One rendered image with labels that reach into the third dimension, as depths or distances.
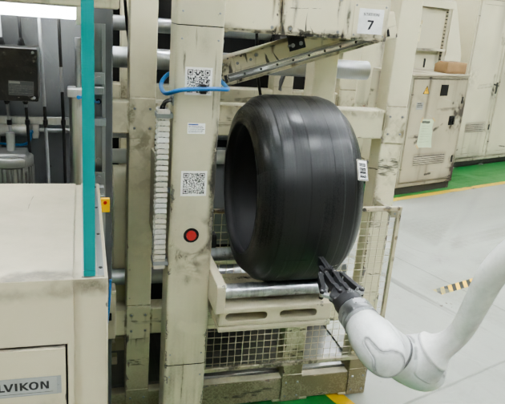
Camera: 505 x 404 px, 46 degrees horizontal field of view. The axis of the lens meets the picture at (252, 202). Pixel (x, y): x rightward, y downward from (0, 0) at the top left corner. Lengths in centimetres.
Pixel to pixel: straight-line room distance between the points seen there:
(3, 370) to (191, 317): 90
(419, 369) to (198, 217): 74
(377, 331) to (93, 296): 67
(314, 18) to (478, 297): 106
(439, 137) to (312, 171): 508
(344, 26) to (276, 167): 65
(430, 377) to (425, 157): 513
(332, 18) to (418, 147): 448
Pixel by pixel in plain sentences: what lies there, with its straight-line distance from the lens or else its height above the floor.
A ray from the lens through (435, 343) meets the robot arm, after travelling 150.
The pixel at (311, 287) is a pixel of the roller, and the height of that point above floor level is 91.
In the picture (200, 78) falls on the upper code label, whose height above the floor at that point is 152.
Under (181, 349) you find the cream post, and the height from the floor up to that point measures 68.
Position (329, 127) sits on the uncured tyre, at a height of 141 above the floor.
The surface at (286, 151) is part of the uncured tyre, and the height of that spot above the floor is 135.
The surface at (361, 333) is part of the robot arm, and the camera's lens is 141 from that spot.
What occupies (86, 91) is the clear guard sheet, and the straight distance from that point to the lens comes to 93.
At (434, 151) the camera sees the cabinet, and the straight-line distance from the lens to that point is 664.
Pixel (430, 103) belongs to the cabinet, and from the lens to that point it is 640.
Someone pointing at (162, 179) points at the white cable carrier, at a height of 123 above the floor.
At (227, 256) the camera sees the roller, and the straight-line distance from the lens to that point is 204.
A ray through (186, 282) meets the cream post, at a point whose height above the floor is 91.
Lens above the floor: 170
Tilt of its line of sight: 18 degrees down
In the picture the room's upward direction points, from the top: 5 degrees clockwise
